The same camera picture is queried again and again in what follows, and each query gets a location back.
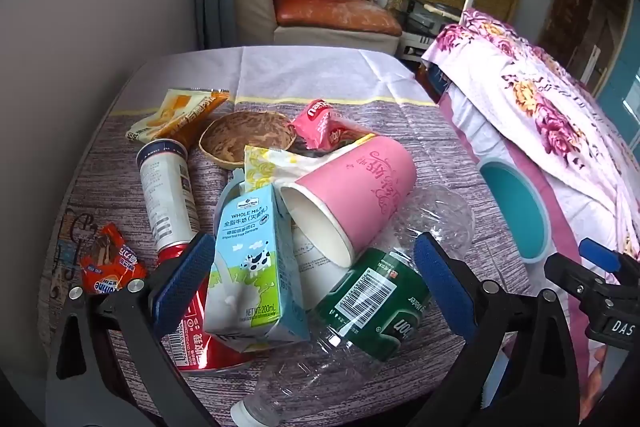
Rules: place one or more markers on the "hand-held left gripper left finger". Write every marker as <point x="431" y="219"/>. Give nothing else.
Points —
<point x="182" y="279"/>

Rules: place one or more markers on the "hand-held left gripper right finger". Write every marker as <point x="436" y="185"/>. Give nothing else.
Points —
<point x="445" y="287"/>

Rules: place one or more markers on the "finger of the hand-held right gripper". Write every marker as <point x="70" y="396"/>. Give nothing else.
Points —
<point x="575" y="277"/>
<point x="600" y="254"/>

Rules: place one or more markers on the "blue green milk carton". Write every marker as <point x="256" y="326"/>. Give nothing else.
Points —
<point x="250" y="267"/>

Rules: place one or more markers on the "red orange snack wrapper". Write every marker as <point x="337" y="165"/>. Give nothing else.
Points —
<point x="107" y="267"/>

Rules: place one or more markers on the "round foil lid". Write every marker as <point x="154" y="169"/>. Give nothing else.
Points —
<point x="230" y="197"/>

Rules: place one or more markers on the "teal trash bin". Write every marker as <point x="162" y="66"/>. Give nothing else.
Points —
<point x="510" y="207"/>

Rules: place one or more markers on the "yellow white wrapper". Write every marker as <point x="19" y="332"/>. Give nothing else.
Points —
<point x="265" y="167"/>

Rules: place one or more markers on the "orange snack bag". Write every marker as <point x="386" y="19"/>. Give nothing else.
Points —
<point x="170" y="112"/>

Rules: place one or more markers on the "pink bed sheet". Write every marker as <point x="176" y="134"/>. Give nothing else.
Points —
<point x="565" y="207"/>

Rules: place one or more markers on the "red drink can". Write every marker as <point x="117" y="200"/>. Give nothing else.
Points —
<point x="197" y="347"/>

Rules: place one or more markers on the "clear bottle green label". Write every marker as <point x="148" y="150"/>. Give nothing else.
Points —
<point x="375" y="302"/>

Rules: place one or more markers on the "tall white blue can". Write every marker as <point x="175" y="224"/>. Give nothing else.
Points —
<point x="165" y="192"/>

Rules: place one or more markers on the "pink paper cup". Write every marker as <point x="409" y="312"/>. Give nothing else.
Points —
<point x="365" y="177"/>

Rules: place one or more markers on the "woven brown bowl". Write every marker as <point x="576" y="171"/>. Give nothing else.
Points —
<point x="245" y="137"/>

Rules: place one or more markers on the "teal door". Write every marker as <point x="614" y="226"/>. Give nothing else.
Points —
<point x="625" y="82"/>

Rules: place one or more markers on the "floral pink blanket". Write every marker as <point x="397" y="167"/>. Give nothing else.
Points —
<point x="525" y="72"/>

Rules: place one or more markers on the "pink snack wrapper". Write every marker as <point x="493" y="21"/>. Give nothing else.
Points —
<point x="315" y="119"/>

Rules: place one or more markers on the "purple grey tablecloth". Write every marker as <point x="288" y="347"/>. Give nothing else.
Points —
<point x="325" y="72"/>

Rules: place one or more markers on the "wooden wardrobe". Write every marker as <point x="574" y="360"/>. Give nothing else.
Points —
<point x="575" y="7"/>

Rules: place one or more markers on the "stack of electronics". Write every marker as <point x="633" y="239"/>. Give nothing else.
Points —
<point x="425" y="14"/>

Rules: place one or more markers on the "orange seat cushion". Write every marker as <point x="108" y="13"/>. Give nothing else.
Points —
<point x="335" y="14"/>

